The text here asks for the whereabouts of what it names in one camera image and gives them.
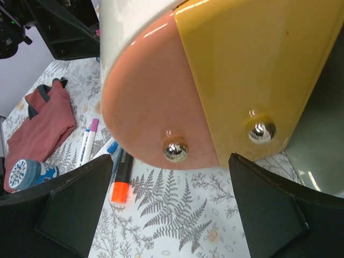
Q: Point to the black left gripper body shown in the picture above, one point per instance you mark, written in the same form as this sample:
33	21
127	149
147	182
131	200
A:
15	20

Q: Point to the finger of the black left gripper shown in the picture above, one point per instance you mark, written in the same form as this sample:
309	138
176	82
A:
68	28

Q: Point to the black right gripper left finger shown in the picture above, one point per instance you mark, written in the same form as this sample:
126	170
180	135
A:
57	218

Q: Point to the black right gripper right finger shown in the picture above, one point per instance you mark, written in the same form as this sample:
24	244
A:
282	218

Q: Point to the black orange highlighter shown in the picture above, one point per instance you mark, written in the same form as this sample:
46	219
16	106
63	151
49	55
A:
122	178

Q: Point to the blue patterned tape roll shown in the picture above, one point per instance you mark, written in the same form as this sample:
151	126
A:
28	173

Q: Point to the purple cap white marker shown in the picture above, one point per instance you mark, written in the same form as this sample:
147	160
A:
90	141

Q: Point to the blue cap white marker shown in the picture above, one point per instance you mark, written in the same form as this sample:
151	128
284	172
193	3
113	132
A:
83	144

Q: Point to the rust brown folded garment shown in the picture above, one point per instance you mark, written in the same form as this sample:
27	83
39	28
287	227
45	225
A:
49	123

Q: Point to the blue pen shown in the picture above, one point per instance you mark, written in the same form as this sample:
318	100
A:
111	148

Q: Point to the floral patterned table mat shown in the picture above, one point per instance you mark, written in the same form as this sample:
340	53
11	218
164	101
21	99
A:
167	213

